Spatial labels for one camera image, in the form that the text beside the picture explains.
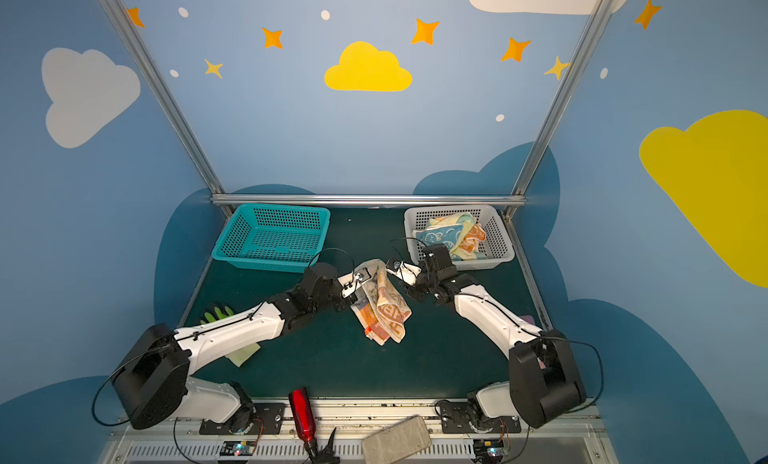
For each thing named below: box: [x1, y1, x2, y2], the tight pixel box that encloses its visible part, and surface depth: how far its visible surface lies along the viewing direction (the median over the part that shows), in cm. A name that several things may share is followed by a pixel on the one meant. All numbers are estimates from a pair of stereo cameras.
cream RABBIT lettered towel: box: [350, 259, 412, 346], surface depth 90 cm
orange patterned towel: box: [460, 223, 487, 255], surface depth 108 cm
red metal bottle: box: [288, 387, 317, 443], surface depth 73 cm
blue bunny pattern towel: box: [412, 224, 464, 261], surface depth 106 cm
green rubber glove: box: [200, 306, 235, 324], surface depth 92 cm
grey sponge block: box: [362, 415, 432, 464], surface depth 70 cm
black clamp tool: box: [304, 427, 340, 464], surface depth 70 cm
